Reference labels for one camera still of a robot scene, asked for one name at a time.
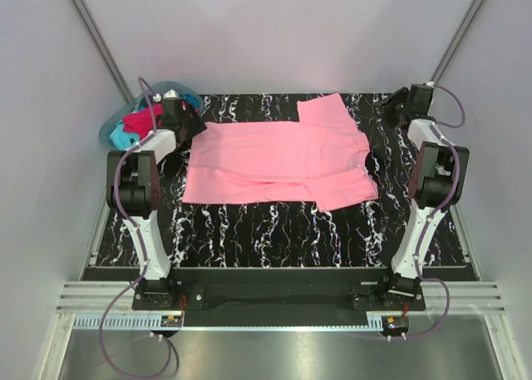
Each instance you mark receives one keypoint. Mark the pink t shirt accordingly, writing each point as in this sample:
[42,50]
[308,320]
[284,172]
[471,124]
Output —
[319,158]

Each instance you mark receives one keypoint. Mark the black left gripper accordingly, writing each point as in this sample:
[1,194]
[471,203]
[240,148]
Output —
[196,125]

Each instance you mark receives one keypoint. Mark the aluminium corner post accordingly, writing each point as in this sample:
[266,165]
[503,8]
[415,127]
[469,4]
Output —
[459,35]
[94,33]

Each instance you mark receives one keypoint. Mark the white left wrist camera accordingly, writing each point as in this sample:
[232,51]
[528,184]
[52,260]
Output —
[159,97]

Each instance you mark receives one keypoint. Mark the teal blue t shirt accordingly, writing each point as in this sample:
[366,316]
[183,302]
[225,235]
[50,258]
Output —
[121,139]

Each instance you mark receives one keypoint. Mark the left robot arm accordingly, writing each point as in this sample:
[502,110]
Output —
[142,140]

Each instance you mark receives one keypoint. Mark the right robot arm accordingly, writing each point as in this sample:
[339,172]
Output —
[436,183]

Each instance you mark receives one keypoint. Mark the right aluminium corner post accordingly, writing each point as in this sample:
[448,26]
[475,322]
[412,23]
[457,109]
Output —
[459,35]

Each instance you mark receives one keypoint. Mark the aluminium front rail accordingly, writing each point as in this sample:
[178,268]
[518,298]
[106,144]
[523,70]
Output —
[94,296]

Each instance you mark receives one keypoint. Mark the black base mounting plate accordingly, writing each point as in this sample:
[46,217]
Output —
[360,301]

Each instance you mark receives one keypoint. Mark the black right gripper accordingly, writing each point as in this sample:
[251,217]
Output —
[398,96]

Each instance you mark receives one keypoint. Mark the magenta t shirt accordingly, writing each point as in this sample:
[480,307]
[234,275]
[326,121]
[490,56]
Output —
[139,124]

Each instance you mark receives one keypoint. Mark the translucent blue plastic basket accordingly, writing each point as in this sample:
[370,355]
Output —
[160,87]

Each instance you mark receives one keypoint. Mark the left aluminium corner post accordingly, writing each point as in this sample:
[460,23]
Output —
[94,33]

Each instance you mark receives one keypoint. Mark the white slotted cable duct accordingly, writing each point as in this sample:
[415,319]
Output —
[121,321]

